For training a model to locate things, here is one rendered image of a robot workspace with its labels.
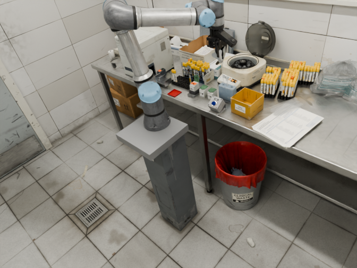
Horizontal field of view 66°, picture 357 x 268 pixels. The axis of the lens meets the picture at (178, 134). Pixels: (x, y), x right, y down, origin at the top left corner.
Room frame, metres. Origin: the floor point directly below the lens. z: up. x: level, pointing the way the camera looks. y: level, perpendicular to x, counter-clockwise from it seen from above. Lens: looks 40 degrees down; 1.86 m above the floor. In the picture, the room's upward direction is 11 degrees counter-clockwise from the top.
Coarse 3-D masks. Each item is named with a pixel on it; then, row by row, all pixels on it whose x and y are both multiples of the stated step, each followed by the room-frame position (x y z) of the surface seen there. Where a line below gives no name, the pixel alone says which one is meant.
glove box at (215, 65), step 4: (228, 56) 1.78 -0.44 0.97; (216, 60) 1.80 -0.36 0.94; (224, 60) 1.75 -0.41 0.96; (212, 64) 1.75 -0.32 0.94; (216, 64) 1.78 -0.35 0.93; (220, 64) 1.73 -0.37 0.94; (212, 68) 1.70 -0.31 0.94; (216, 68) 1.69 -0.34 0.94; (220, 68) 1.68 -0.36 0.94; (216, 72) 1.67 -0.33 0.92; (220, 72) 1.68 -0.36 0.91; (216, 76) 1.67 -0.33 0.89
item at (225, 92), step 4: (220, 84) 1.43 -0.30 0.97; (224, 84) 1.42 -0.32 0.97; (228, 84) 1.41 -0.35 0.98; (220, 88) 1.41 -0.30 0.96; (224, 88) 1.39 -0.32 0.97; (228, 88) 1.37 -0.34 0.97; (232, 88) 1.36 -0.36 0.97; (220, 92) 1.41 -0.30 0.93; (224, 92) 1.39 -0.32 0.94; (228, 92) 1.37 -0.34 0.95; (232, 92) 1.35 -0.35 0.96; (220, 96) 1.41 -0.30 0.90; (224, 96) 1.39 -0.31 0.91; (228, 96) 1.37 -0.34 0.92; (224, 100) 1.38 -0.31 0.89; (228, 100) 1.37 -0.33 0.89
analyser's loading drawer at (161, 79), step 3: (156, 75) 1.75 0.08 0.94; (159, 75) 1.77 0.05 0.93; (156, 78) 1.75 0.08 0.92; (159, 78) 1.70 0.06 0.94; (162, 78) 1.72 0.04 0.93; (165, 78) 1.74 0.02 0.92; (171, 78) 1.70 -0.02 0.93; (159, 81) 1.70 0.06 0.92; (162, 81) 1.70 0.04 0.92; (165, 81) 1.66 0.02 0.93; (168, 81) 1.68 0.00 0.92; (171, 81) 1.70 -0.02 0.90; (162, 84) 1.68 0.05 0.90; (165, 84) 1.66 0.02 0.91; (168, 84) 1.68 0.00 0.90
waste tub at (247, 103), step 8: (248, 88) 1.33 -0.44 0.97; (232, 96) 1.28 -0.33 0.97; (240, 96) 1.32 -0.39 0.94; (248, 96) 1.32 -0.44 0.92; (256, 96) 1.28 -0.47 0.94; (232, 104) 1.26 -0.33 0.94; (240, 104) 1.22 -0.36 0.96; (248, 104) 1.30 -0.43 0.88; (256, 104) 1.20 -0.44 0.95; (232, 112) 1.26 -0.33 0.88; (240, 112) 1.22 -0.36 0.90; (248, 112) 1.18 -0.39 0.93; (256, 112) 1.20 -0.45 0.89
